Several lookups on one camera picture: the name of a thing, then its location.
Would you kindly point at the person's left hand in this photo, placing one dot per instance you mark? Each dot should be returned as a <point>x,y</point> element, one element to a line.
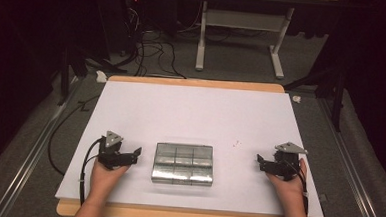
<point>102,182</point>

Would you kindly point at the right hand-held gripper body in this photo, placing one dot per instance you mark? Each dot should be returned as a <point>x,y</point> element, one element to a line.
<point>286,163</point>

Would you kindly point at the black computer tower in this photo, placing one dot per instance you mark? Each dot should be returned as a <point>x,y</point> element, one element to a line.
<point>118,24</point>

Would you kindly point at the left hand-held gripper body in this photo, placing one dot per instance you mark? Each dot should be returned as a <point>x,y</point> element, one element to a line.
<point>110,152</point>

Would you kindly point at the clear plastic compartment box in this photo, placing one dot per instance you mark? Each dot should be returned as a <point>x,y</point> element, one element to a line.
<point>183,163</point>

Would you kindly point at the white desk frame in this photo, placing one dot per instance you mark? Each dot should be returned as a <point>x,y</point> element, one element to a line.
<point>201,39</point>

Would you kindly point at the white table sheet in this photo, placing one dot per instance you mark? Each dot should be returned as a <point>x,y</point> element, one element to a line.
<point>197,115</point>

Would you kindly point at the white paper scrap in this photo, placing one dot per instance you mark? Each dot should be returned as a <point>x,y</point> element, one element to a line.
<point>296,99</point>
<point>101,77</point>

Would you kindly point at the black stand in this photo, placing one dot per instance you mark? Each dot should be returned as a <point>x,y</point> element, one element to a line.
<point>64,81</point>
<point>338,106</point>

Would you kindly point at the person's right hand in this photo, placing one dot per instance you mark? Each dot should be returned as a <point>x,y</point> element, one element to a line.
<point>291,193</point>

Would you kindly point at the metal floor rail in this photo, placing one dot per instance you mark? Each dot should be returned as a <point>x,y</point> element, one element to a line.
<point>28,160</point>
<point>360,197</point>

